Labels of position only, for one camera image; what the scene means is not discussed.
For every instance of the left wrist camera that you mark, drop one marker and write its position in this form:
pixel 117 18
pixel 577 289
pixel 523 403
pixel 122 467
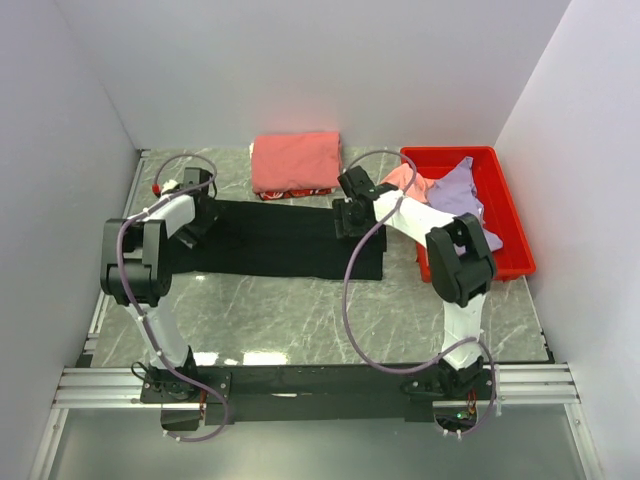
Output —
pixel 194 181

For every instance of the red plastic bin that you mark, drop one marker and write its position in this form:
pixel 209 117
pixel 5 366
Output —
pixel 500 214

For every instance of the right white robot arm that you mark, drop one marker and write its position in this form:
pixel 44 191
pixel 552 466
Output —
pixel 462 268

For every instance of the crumpled lavender t shirt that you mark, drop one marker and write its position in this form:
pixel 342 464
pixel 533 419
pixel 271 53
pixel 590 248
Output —
pixel 456 192

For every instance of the crumpled salmon t shirt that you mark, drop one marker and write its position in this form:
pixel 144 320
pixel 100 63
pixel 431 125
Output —
pixel 417 187

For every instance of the folded pink t shirt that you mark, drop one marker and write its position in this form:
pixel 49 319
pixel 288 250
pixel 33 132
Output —
pixel 286 162

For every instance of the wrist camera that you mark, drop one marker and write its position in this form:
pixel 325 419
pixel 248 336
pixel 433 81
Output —
pixel 194 181
pixel 356 183

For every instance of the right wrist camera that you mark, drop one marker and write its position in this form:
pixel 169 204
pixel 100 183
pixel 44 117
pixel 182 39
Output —
pixel 356 183

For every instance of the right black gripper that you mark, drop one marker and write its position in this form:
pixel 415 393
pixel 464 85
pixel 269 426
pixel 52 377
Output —
pixel 342 224

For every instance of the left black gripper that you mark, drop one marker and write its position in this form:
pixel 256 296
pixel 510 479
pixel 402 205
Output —
pixel 213 215

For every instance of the aluminium frame rail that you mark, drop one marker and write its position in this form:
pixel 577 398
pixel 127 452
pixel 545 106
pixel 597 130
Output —
pixel 113 388

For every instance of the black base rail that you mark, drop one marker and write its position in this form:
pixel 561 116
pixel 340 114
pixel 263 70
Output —
pixel 305 393

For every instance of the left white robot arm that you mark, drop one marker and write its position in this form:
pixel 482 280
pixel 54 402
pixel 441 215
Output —
pixel 136 267

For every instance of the black t shirt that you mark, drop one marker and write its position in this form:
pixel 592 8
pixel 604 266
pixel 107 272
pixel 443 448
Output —
pixel 272 240

